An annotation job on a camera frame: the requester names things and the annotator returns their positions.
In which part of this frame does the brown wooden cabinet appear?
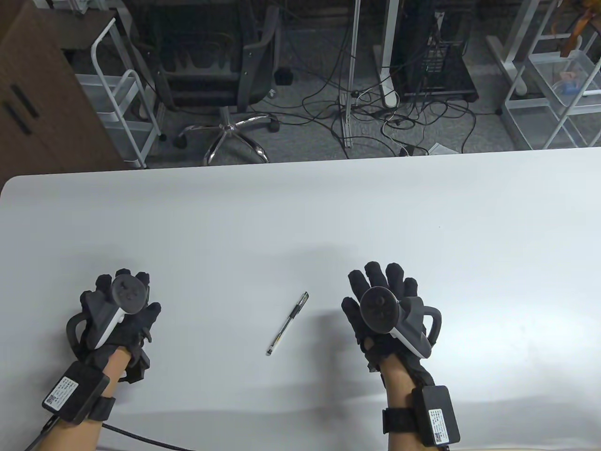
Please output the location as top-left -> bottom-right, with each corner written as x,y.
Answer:
0,0 -> 125,188

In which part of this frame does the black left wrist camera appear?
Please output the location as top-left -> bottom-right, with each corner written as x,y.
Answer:
123,350 -> 151,383

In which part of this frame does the grey white hand controller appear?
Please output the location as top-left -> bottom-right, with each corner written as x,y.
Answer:
66,275 -> 147,350
359,287 -> 444,358

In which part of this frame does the white desk leg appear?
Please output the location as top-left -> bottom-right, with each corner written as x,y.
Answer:
486,0 -> 540,97
373,0 -> 401,109

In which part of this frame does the grey white left hand controller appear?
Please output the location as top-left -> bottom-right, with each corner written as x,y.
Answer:
66,275 -> 147,350

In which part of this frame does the black box on wrist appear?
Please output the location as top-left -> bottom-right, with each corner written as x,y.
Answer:
419,385 -> 461,447
42,363 -> 109,422

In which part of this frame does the black box on right wrist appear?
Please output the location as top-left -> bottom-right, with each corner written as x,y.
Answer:
419,385 -> 461,447

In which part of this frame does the brown leather bag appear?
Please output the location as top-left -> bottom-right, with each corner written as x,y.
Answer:
561,0 -> 601,57

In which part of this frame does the clear pen with black grip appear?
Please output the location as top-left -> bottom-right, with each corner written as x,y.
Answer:
266,291 -> 309,357

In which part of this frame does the black right wrist strap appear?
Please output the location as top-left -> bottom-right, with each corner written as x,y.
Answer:
382,406 -> 423,435

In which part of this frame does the black computer tower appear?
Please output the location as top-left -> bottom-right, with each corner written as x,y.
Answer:
390,0 -> 479,104

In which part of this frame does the white wire cart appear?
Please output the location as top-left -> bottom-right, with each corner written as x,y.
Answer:
75,16 -> 166,170

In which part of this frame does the black cable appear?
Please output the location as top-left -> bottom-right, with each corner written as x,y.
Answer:
101,423 -> 195,451

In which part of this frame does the grey white right hand controller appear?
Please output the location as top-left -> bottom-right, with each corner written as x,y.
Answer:
359,287 -> 444,358

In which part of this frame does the white table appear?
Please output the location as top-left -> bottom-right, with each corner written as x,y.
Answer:
0,147 -> 601,451

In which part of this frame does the black mesh office chair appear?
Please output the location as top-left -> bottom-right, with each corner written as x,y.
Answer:
127,0 -> 282,166

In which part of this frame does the black left wrist strap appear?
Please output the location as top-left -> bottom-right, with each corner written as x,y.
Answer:
87,396 -> 116,423

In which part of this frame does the black box on left wrist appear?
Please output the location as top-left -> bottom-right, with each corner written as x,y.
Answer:
42,363 -> 109,422

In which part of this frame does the black wrist strap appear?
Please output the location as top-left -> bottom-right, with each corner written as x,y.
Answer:
382,406 -> 423,435
87,396 -> 116,423

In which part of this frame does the aluminium profile post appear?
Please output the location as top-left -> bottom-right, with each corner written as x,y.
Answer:
340,0 -> 362,148

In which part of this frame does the tangle of black floor cables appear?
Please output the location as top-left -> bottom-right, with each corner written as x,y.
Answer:
282,47 -> 476,158

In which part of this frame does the person's left hand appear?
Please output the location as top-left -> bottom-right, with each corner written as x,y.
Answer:
79,269 -> 162,373

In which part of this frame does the person's right forearm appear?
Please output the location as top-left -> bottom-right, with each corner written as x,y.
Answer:
380,357 -> 425,451

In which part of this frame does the white cart with clear bins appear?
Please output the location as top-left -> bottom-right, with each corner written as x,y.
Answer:
500,0 -> 601,150

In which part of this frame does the person's right hand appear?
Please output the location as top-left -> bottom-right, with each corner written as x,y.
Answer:
341,262 -> 435,389

